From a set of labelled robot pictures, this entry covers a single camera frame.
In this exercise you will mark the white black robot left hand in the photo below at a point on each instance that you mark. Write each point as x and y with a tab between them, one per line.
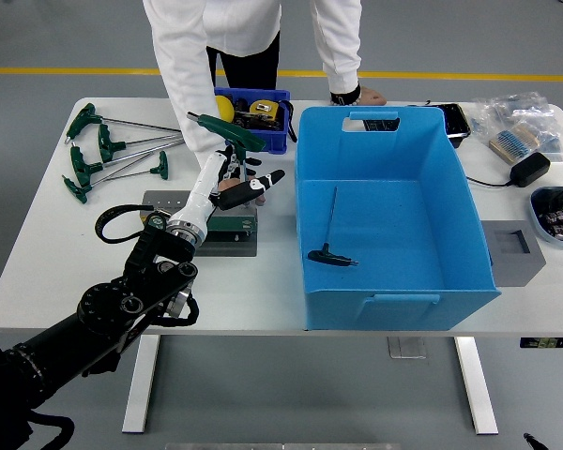
202	192

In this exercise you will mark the person's right hand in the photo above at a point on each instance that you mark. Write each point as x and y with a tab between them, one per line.
226	185

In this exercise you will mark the person's left hand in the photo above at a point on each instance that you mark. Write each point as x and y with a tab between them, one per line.
373	97

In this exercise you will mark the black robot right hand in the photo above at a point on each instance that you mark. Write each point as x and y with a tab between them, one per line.
532	439

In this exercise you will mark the green grey wrench holder stand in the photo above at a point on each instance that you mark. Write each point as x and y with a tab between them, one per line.
234	222

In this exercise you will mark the large light blue folding box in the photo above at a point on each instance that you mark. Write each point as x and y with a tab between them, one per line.
380	225

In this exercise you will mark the person's left forearm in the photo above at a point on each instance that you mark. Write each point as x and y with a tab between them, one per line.
340	47

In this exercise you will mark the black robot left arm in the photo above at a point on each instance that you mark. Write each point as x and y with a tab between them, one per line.
122	304

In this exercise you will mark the person's right forearm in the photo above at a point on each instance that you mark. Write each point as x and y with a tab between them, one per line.
192	117

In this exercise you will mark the black wristwatch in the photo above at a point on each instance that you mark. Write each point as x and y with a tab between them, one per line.
349	94

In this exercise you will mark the small dark blue bin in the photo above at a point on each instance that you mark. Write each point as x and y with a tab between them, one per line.
272	140

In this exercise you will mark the dark assorted small parts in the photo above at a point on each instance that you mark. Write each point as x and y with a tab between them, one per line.
258	121

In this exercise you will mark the yellow ball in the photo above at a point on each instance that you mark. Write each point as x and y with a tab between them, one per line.
224	108

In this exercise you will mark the white table leg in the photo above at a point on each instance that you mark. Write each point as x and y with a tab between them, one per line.
141	384
476	384

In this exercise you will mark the yellow tape measure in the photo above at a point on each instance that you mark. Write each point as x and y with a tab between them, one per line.
263	107

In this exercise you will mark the black plastic cell tray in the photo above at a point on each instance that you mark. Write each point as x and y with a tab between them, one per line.
457	122

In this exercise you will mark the black table control panel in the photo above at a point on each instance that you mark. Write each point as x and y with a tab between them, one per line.
549	342

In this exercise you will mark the blue resistor tape bundle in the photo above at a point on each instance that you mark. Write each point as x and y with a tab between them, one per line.
513	140

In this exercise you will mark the clear plastic parts bags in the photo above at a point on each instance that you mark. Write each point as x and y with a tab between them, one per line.
521	108

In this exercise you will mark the person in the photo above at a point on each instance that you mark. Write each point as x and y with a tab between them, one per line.
244	23

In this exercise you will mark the grey metal floor plate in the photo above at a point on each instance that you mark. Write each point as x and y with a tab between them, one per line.
406	348

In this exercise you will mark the black power adapter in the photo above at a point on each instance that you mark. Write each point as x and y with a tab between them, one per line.
530	169

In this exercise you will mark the grey block with square recess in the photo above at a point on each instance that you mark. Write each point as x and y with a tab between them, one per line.
516	262

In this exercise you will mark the pale blue bowl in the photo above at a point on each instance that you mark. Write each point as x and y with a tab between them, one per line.
537	225

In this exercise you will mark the electronic components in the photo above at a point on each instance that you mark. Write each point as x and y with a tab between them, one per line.
560	215

